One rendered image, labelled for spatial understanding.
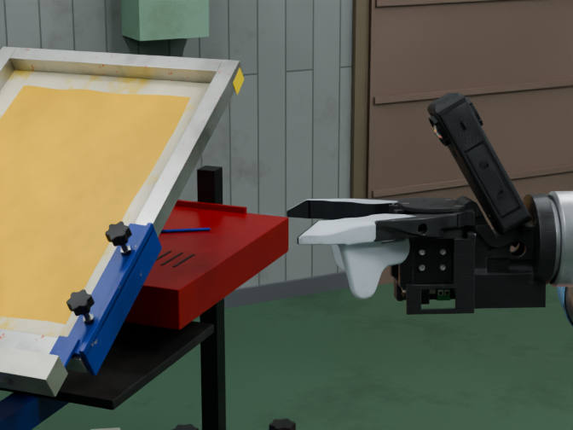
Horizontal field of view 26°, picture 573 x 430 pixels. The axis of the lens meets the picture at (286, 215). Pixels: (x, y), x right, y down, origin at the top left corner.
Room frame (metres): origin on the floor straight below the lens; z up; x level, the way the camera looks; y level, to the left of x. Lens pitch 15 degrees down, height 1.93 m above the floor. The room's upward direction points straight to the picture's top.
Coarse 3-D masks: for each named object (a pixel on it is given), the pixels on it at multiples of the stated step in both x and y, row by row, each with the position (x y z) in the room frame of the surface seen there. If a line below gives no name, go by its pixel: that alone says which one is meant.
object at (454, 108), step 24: (456, 96) 0.92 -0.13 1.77; (432, 120) 0.93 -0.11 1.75; (456, 120) 0.92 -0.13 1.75; (480, 120) 0.93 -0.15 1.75; (456, 144) 0.91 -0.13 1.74; (480, 144) 0.91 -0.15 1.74; (480, 168) 0.91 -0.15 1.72; (504, 168) 0.91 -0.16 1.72; (480, 192) 0.91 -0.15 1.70; (504, 192) 0.91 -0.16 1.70; (504, 216) 0.91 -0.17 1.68; (528, 216) 0.91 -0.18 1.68
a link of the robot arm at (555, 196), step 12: (552, 192) 0.94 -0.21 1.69; (564, 192) 0.93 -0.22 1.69; (552, 204) 0.92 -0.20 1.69; (564, 204) 0.91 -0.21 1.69; (564, 216) 0.91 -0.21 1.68; (564, 228) 0.90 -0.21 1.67; (564, 240) 0.90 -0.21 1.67; (564, 252) 0.90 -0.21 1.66; (564, 264) 0.90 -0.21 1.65; (564, 276) 0.90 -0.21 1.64
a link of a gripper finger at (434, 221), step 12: (420, 216) 0.88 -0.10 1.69; (432, 216) 0.88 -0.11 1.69; (444, 216) 0.89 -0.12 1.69; (456, 216) 0.89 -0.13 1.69; (384, 228) 0.86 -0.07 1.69; (396, 228) 0.86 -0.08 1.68; (408, 228) 0.87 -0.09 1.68; (420, 228) 0.87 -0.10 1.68; (432, 228) 0.87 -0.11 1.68; (384, 240) 0.86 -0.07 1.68
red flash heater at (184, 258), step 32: (192, 224) 2.92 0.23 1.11; (224, 224) 2.92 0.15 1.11; (256, 224) 2.92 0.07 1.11; (160, 256) 2.66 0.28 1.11; (192, 256) 2.66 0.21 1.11; (224, 256) 2.66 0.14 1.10; (256, 256) 2.80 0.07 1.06; (160, 288) 2.44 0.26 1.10; (192, 288) 2.49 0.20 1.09; (224, 288) 2.64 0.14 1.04; (128, 320) 2.47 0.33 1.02; (160, 320) 2.44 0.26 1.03; (192, 320) 2.49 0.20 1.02
